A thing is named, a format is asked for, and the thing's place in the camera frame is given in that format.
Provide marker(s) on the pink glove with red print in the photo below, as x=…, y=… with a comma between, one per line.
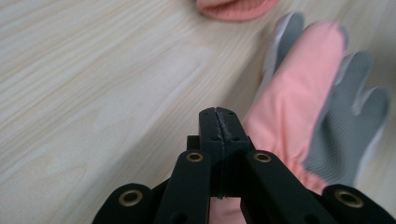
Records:
x=236, y=7

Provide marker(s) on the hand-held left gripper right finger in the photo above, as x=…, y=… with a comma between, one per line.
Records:
x=233, y=133

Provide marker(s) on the pink glove with grey palm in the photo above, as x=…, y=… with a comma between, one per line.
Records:
x=289, y=109

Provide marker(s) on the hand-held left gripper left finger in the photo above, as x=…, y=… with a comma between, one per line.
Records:
x=210, y=137

